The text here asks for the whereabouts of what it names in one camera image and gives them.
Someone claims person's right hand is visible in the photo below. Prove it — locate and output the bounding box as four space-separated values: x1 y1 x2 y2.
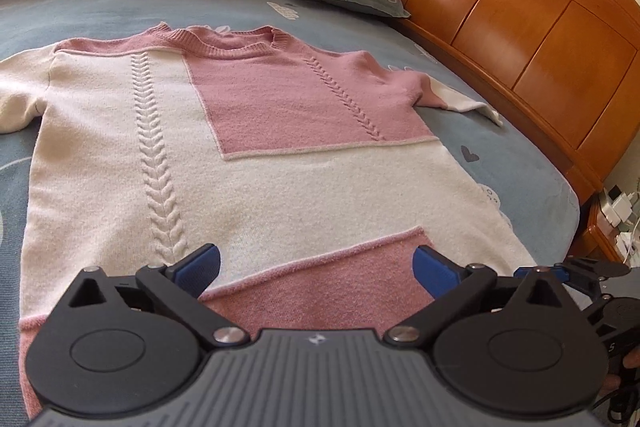
600 347 640 395

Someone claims wooden headboard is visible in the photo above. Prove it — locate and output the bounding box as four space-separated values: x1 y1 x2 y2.
397 0 639 200

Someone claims teal floral bed sheet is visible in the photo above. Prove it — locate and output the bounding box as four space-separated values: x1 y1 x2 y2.
1 0 578 426

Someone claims pink and cream sweater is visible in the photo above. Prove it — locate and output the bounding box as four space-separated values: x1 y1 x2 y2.
0 20 539 421

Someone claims wooden nightstand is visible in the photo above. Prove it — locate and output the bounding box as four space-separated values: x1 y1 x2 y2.
568 196 623 263

